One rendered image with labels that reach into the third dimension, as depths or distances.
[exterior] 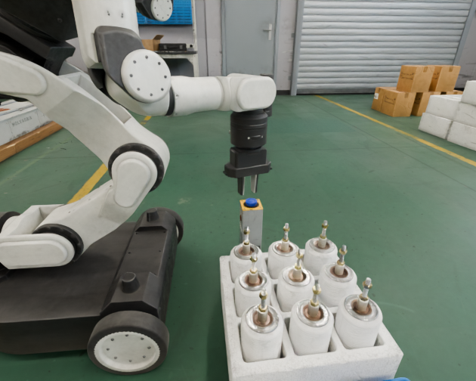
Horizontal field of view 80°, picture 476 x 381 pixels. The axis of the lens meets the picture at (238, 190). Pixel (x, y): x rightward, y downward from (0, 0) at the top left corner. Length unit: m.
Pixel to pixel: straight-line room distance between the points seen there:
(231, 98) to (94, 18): 0.26
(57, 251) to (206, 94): 0.62
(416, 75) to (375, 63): 2.06
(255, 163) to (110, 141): 0.37
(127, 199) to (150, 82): 0.39
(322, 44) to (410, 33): 1.63
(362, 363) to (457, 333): 0.48
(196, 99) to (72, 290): 0.68
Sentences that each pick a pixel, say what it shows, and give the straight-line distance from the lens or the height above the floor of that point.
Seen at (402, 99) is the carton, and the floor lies 0.22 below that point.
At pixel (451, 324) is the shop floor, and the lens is 1.22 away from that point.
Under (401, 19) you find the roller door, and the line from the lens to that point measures 6.46.
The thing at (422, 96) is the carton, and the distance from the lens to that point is 4.44.
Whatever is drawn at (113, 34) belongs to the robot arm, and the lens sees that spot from 0.50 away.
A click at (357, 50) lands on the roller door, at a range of 6.10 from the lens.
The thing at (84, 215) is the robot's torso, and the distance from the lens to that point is 0.91.
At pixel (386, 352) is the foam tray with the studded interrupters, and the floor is 0.18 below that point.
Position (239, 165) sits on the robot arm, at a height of 0.54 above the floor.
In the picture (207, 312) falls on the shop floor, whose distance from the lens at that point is 1.04.
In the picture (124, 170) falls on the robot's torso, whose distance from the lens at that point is 0.76.
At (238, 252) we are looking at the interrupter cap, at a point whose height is 0.25.
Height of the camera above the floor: 0.79
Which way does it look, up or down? 27 degrees down
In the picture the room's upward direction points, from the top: straight up
